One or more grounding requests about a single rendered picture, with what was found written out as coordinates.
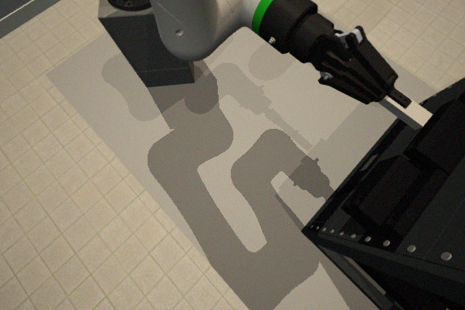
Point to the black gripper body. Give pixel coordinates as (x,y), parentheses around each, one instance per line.
(314,38)

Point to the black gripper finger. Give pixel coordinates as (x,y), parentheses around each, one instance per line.
(356,90)
(382,78)

